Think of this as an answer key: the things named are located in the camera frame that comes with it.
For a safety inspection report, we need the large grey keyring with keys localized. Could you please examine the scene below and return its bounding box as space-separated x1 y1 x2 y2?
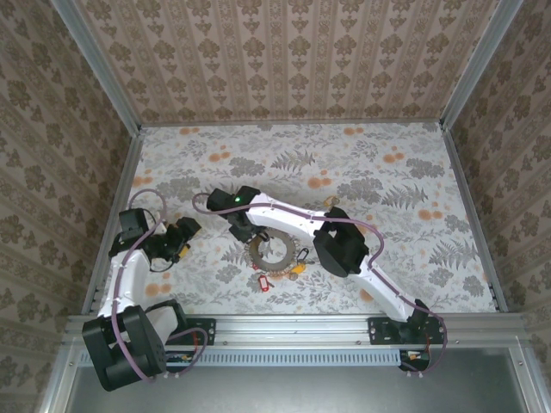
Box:
245 234 300 276

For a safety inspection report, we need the thin aluminium wall rail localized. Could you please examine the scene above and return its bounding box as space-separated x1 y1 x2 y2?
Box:
139 119 444 128

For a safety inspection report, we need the aluminium side rail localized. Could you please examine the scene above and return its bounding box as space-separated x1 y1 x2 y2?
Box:
81 126 145 317
441 126 509 314

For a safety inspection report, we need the white slotted cable duct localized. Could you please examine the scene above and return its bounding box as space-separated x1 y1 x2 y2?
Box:
79 348 404 367

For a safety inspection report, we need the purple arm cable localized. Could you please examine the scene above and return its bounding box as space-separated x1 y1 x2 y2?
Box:
109 188 210 384
191 192 447 379

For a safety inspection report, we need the aluminium corner post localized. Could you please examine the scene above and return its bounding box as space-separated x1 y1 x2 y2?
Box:
50 0 143 137
438 0 525 133

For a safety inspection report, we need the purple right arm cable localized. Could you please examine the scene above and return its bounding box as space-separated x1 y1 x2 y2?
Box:
191 192 447 379

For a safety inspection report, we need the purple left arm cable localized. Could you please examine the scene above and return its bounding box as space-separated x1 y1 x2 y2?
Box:
109 188 210 384

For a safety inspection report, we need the black cable outlet bracket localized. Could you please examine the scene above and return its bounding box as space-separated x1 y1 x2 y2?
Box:
399 348 431 373
165 350 200 374

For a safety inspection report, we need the long aluminium base rail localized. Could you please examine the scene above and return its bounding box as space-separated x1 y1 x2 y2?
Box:
64 312 533 348

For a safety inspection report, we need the grey metal panel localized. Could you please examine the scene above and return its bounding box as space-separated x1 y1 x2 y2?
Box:
40 346 546 413

